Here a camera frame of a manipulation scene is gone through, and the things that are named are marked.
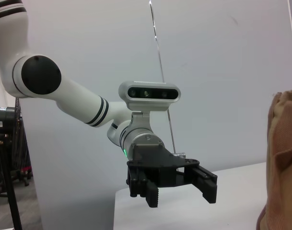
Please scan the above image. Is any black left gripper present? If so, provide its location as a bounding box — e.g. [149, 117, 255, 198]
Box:
[125, 131, 219, 208]

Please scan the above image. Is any khaki canvas food bag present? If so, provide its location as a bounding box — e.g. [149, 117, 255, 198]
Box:
[256, 89, 292, 230]

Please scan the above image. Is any black equipment on stand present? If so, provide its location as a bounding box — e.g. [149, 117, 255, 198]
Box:
[0, 105, 23, 230]

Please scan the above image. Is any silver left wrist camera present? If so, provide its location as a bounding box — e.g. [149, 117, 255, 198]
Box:
[118, 80, 182, 113]

